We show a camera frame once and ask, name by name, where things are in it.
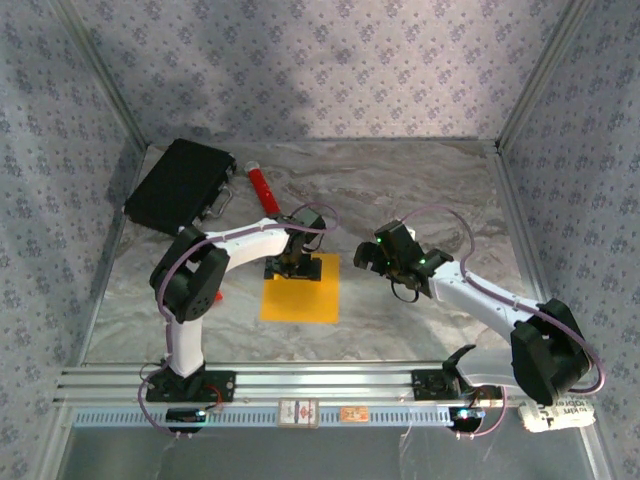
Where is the left gripper thin black cable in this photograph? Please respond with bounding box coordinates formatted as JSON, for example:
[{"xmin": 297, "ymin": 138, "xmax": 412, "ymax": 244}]
[{"xmin": 299, "ymin": 229, "xmax": 327, "ymax": 252}]

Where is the aluminium frame post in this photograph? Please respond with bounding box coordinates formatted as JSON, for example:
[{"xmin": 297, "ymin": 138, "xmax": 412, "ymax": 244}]
[
  {"xmin": 492, "ymin": 0, "xmax": 596, "ymax": 154},
  {"xmin": 49, "ymin": 0, "xmax": 154, "ymax": 151}
]

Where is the long aluminium mounting rail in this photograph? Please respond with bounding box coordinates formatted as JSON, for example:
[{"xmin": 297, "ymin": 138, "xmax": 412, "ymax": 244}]
[{"xmin": 53, "ymin": 363, "xmax": 596, "ymax": 407}]

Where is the left black controller board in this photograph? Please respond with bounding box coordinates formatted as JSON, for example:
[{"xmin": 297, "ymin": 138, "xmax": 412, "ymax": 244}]
[{"xmin": 165, "ymin": 407, "xmax": 207, "ymax": 426}]

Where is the gripper thin black cable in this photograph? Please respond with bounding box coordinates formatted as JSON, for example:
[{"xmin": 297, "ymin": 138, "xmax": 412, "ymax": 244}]
[
  {"xmin": 389, "ymin": 277, "xmax": 419, "ymax": 304},
  {"xmin": 299, "ymin": 229, "xmax": 327, "ymax": 252}
]

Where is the white printed label card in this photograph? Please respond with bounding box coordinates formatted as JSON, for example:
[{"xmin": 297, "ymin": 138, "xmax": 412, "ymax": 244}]
[{"xmin": 277, "ymin": 397, "xmax": 321, "ymax": 430}]

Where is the right black controller board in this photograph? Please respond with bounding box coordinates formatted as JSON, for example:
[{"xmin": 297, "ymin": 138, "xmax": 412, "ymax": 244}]
[{"xmin": 448, "ymin": 406, "xmax": 487, "ymax": 431}]

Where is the red cylindrical tube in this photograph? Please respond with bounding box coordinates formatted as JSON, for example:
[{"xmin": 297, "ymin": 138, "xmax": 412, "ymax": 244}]
[{"xmin": 243, "ymin": 160, "xmax": 284, "ymax": 221}]

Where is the orange paper sheet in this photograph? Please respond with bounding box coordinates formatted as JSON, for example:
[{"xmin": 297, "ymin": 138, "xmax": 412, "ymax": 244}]
[{"xmin": 259, "ymin": 252, "xmax": 341, "ymax": 325}]

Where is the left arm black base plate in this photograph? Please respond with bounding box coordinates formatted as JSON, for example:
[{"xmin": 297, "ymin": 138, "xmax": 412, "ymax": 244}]
[{"xmin": 144, "ymin": 367, "xmax": 237, "ymax": 404}]

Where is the grey metal panel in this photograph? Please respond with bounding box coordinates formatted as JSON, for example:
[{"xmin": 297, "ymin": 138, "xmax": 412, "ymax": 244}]
[{"xmin": 59, "ymin": 427, "xmax": 609, "ymax": 480}]

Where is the right gripper thin black cable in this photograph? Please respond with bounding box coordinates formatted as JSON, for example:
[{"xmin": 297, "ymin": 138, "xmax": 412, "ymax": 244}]
[{"xmin": 389, "ymin": 277, "xmax": 419, "ymax": 304}]

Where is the aluminium side rail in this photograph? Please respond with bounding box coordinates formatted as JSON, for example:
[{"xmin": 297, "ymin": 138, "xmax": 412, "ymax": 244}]
[
  {"xmin": 492, "ymin": 142, "xmax": 549, "ymax": 306},
  {"xmin": 69, "ymin": 144, "xmax": 151, "ymax": 366}
]

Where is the grey slotted cable duct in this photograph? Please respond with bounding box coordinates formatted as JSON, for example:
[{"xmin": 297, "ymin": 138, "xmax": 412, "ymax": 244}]
[{"xmin": 72, "ymin": 405, "xmax": 454, "ymax": 429}]

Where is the crumpled white printed paper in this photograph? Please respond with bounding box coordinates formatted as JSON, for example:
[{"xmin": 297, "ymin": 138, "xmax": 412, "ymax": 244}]
[{"xmin": 517, "ymin": 397, "xmax": 599, "ymax": 435}]

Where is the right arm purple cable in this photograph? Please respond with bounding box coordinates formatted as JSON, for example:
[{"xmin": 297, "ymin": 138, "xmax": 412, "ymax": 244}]
[{"xmin": 397, "ymin": 204, "xmax": 607, "ymax": 441}]

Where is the black controller board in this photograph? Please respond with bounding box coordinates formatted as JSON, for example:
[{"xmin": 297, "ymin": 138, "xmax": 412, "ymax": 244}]
[
  {"xmin": 165, "ymin": 407, "xmax": 207, "ymax": 426},
  {"xmin": 448, "ymin": 406, "xmax": 487, "ymax": 431}
]

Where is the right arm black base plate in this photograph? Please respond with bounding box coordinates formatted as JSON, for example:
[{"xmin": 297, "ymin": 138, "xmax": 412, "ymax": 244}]
[{"xmin": 410, "ymin": 368, "xmax": 504, "ymax": 401}]

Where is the black carrying case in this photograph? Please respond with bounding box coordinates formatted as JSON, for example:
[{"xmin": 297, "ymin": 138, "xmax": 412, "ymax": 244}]
[{"xmin": 123, "ymin": 138, "xmax": 238, "ymax": 239}]

